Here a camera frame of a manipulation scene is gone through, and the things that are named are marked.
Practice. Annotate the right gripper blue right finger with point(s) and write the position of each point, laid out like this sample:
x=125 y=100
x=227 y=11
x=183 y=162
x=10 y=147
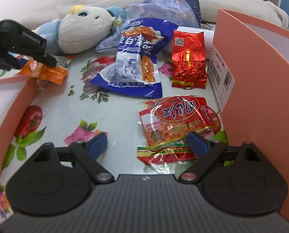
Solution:
x=198 y=144

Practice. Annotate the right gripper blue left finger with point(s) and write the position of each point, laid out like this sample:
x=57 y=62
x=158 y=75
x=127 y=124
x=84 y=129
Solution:
x=97 y=145

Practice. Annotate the red yellow corn snack packet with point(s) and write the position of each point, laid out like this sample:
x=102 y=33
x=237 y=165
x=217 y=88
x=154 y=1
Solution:
x=166 y=123

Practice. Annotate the floral bed sheet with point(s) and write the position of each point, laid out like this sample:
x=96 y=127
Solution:
x=77 y=110

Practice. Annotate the orange box lid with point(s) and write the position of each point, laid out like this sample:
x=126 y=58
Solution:
x=16 y=93

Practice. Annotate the orange snack packet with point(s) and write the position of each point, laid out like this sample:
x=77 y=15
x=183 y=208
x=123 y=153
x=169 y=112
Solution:
x=41 y=72

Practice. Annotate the white blue plush duck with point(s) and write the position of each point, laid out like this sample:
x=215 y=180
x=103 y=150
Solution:
x=83 y=28

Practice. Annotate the blue white snack bag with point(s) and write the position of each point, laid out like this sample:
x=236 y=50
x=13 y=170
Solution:
x=135 y=72

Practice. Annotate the red foil tea packet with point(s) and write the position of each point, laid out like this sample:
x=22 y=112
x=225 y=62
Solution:
x=189 y=60

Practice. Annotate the orange open storage box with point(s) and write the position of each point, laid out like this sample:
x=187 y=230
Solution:
x=251 y=85

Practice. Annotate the translucent blue tissue bag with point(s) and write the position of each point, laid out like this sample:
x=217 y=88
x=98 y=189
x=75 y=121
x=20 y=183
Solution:
x=180 y=12

